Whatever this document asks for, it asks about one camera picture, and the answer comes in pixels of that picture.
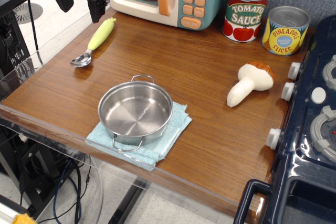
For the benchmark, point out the spoon with green handle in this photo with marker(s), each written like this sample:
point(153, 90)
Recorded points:
point(96, 40)

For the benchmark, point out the stainless steel pot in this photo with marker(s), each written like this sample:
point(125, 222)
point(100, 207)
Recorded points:
point(135, 113)

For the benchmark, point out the tomato sauce can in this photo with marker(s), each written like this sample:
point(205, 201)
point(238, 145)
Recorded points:
point(243, 19)

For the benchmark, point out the light blue cloth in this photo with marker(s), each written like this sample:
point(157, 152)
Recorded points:
point(147, 155)

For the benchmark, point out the clear acrylic table guard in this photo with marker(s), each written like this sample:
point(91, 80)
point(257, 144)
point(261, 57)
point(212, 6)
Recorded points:
point(60, 102)

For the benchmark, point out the toy mushroom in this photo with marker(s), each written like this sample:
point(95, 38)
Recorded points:
point(252, 76)

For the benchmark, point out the pineapple slices can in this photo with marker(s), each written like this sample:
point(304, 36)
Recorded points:
point(285, 31)

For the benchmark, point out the dark blue toy stove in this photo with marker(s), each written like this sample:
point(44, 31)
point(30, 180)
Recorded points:
point(302, 187)

